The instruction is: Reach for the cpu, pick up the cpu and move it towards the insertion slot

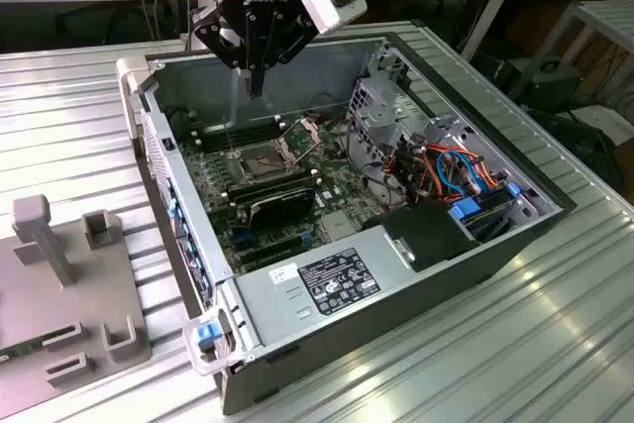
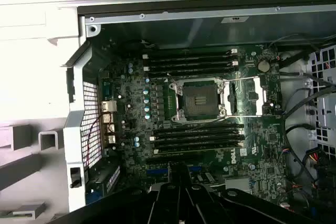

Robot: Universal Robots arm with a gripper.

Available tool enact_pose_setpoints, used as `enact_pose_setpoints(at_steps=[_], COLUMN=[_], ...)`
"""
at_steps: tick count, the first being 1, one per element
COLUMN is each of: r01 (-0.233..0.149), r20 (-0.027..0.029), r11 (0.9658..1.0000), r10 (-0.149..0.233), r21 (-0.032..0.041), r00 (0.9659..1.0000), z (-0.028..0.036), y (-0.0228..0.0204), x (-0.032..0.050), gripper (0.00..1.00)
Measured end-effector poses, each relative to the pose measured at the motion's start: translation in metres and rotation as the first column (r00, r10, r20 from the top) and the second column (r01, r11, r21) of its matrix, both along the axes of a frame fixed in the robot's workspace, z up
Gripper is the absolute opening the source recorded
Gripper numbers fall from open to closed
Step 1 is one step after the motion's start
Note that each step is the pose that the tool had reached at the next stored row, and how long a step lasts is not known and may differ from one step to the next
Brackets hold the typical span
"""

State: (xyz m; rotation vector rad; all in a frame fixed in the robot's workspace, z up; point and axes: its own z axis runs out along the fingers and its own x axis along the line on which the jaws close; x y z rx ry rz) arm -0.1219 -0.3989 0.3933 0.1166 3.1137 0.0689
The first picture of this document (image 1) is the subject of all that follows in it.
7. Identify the black RAM slot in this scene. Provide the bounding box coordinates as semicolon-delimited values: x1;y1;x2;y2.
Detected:
231;182;318;207
197;131;290;155
191;114;284;138
193;120;286;144
229;177;316;203
227;172;313;198
195;125;288;149
225;167;311;194

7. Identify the silver power supply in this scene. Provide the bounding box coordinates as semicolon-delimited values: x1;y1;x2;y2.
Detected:
233;224;416;348

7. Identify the blue disk carrier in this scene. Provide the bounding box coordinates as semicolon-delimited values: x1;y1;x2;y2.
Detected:
448;184;522;242

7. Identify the blue case latch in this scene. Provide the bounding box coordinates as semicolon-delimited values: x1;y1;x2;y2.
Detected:
196;323;223;346

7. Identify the black equipment box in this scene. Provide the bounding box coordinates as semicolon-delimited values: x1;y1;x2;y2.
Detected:
528;58;581;113

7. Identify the black plastic shroud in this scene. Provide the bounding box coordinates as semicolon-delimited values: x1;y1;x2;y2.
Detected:
360;203;482;274

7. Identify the black expansion slot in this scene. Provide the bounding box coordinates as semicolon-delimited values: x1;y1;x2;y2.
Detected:
240;235;304;268

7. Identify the blue wire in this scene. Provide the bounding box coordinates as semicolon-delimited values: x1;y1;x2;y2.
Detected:
435;146;484;199

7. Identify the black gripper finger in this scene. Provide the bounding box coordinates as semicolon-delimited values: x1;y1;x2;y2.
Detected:
257;10;319;97
190;5;260;97

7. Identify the orange wire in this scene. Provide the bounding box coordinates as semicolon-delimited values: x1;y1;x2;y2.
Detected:
424;142;499;187

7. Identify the silver chipset heatsink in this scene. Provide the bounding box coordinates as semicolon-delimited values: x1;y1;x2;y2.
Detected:
320;213;359;242

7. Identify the green motherboard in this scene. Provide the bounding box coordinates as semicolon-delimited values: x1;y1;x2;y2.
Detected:
175;115;385;275

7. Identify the metal socket cover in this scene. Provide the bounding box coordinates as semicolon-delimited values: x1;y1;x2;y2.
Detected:
277;117;324;165

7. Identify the black expansion card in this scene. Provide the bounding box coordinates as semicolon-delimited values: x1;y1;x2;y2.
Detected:
246;187;317;234

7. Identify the CPU socket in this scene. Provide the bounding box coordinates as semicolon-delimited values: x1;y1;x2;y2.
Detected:
225;143;298;187

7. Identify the black cable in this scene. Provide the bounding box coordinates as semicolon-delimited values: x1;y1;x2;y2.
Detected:
345;118;413;204

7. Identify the open black PC case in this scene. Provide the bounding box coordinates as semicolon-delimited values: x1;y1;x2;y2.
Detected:
116;21;579;417

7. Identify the grey parts rack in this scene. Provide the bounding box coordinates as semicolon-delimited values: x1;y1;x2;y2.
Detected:
0;194;153;407

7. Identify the silver drive cage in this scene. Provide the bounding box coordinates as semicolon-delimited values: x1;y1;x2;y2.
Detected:
345;36;433;182

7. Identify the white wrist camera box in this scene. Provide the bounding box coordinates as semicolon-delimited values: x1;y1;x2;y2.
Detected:
296;0;369;37

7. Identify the grey metal frame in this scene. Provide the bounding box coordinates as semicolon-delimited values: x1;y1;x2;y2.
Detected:
548;0;634;115

